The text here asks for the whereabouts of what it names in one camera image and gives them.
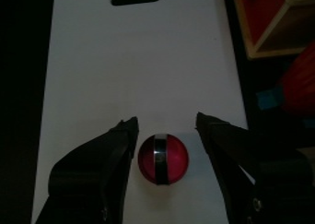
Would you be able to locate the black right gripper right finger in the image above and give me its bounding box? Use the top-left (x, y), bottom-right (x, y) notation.
top-left (195, 112), bottom-right (315, 224)

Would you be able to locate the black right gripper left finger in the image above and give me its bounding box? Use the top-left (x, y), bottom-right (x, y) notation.
top-left (35, 116), bottom-right (140, 224)

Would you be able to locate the round metal dough cutter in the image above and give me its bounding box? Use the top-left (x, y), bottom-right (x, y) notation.
top-left (136, 134), bottom-right (191, 186)

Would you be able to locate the red bowl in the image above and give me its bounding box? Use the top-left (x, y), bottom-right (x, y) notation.
top-left (278, 41), bottom-right (315, 116)

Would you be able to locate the wooden drawer box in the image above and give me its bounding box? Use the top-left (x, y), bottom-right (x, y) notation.
top-left (231, 0), bottom-right (315, 60)

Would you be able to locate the blue tape piece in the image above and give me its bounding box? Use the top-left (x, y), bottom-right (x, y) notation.
top-left (256, 87), bottom-right (287, 111)

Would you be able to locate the white plastic cutting board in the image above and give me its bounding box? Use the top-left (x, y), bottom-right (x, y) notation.
top-left (29, 0), bottom-right (250, 224)

